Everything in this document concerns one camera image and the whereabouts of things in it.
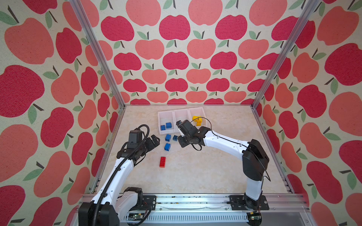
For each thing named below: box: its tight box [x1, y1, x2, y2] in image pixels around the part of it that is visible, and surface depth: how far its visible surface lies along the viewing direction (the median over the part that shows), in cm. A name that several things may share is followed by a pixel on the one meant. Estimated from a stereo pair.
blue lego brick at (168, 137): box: [164, 133, 172, 142], surface depth 103 cm
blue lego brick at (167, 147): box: [164, 143, 172, 152], surface depth 97 cm
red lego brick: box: [159, 156, 166, 169], surface depth 90 cm
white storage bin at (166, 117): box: [157, 110, 176, 135], surface depth 109 cm
